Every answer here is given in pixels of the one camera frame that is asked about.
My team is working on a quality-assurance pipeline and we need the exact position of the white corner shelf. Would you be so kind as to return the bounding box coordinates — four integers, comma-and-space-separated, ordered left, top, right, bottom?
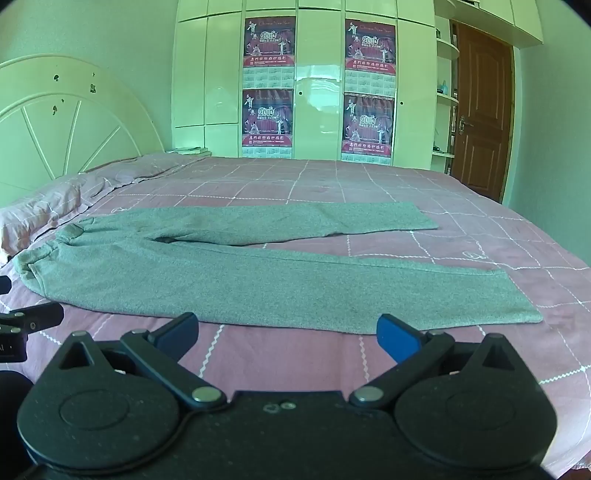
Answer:
431, 11, 461, 175

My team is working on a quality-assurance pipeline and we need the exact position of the white wardrobe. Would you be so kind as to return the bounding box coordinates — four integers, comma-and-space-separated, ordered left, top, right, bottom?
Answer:
172, 0, 438, 171

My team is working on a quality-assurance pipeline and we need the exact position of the white overhead cabinet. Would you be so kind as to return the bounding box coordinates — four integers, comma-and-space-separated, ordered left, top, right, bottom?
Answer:
436, 0, 544, 47

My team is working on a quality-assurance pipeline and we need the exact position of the stack of books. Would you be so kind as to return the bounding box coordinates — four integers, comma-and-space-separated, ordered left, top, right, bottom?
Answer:
165, 146, 213, 158

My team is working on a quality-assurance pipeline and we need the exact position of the brown wooden door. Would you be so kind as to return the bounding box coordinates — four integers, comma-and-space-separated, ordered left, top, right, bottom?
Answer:
450, 21, 515, 203

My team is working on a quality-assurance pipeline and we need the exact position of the white wooden headboard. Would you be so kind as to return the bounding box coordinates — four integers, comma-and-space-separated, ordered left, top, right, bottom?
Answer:
0, 55, 166, 210

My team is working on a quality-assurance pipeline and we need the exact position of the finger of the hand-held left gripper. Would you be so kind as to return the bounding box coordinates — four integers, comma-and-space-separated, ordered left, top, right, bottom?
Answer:
0, 302, 64, 334

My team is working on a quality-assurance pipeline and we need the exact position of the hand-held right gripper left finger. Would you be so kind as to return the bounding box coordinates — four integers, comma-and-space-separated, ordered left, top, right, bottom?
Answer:
55, 312, 228, 413

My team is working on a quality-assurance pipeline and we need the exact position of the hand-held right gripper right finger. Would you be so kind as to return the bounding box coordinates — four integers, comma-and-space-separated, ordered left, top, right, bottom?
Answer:
348, 314, 533, 411

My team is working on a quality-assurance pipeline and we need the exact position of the pink checked bed sheet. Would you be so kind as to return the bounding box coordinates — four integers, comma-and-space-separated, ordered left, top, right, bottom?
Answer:
0, 156, 591, 478

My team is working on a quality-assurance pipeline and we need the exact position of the red wall poster with calendar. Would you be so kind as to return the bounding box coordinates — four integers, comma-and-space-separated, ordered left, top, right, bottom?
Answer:
242, 89, 295, 160
344, 19, 397, 96
341, 93, 395, 165
243, 17, 297, 89

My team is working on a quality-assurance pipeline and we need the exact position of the pink pillow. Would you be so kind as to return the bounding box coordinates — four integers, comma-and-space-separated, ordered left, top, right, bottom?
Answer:
83, 154, 209, 186
0, 175, 118, 259

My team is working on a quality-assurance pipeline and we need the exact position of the grey knitted sock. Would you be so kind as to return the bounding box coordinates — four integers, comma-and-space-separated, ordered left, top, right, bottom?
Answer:
11, 201, 544, 335

